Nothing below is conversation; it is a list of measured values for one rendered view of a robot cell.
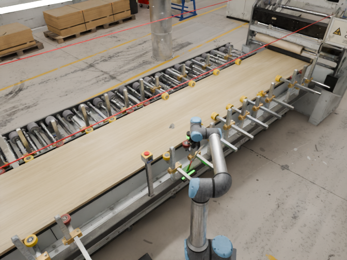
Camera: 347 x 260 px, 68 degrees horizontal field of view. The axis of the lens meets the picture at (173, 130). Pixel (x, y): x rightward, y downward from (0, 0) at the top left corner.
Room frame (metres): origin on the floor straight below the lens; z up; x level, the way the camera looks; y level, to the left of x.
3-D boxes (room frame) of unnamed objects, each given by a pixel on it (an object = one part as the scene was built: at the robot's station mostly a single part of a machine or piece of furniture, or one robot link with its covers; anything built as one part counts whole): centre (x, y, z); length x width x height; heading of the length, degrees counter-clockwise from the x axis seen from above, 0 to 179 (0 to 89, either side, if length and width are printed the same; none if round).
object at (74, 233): (0.96, 0.76, 0.84); 0.14 x 0.06 x 0.05; 130
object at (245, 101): (2.23, -0.75, 0.93); 0.04 x 0.04 x 0.48; 40
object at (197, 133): (1.53, -0.19, 1.33); 0.12 x 0.12 x 0.09; 88
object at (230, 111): (2.07, -0.56, 0.93); 0.04 x 0.04 x 0.48; 40
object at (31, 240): (0.91, 1.02, 0.85); 0.08 x 0.08 x 0.11
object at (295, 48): (3.85, -1.82, 1.05); 1.43 x 0.12 x 0.12; 40
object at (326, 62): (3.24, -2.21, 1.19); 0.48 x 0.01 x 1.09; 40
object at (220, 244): (0.86, -0.32, 0.79); 0.17 x 0.15 x 0.18; 88
